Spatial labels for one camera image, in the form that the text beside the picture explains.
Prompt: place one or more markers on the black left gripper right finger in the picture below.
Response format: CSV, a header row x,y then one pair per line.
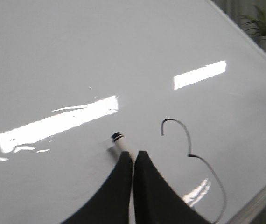
x,y
154,200

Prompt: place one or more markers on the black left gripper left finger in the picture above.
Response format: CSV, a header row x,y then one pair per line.
x,y
110,204

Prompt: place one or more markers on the white black whiteboard marker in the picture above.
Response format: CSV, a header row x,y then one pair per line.
x,y
119,144

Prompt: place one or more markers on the white whiteboard with aluminium frame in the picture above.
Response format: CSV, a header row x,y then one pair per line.
x,y
178,78

